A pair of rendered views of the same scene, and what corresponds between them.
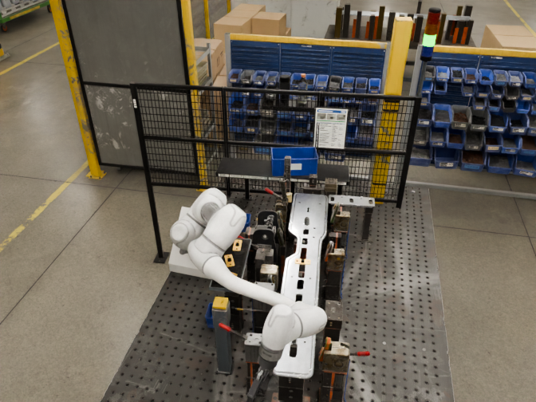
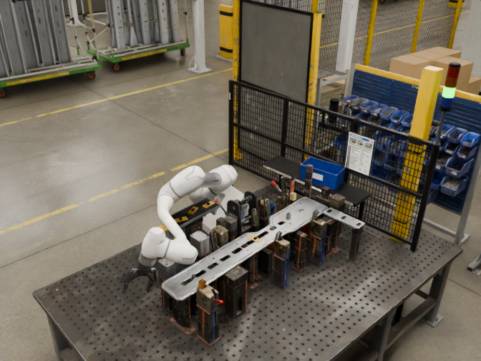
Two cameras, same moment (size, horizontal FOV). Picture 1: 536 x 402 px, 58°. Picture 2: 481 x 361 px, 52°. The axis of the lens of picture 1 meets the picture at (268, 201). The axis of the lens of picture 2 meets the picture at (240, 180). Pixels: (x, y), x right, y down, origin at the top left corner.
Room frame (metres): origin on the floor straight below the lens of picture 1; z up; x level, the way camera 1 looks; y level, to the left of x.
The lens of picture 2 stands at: (-0.22, -1.63, 2.88)
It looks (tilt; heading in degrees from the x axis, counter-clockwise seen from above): 29 degrees down; 36
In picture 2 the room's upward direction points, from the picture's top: 1 degrees clockwise
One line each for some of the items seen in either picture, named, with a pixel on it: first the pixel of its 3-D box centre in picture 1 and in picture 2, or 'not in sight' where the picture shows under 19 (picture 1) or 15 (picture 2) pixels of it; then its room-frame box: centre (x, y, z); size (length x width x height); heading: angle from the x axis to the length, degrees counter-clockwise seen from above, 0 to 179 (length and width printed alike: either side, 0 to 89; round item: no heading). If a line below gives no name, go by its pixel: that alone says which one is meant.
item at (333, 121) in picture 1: (330, 128); (359, 153); (2.95, -0.42, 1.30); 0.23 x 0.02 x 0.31; 83
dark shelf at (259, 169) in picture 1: (282, 171); (313, 178); (2.87, -0.10, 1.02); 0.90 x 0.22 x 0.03; 83
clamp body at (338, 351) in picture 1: (333, 373); (208, 314); (1.34, -0.29, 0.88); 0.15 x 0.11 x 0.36; 83
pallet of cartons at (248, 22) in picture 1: (255, 52); (432, 93); (7.03, 0.18, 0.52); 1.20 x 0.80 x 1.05; 165
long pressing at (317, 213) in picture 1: (303, 265); (253, 241); (1.93, -0.19, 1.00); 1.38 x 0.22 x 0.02; 173
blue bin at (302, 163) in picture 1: (293, 161); (322, 172); (2.86, -0.18, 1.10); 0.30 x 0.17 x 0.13; 92
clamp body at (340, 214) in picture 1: (340, 236); (316, 242); (2.33, -0.44, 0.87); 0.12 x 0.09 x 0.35; 83
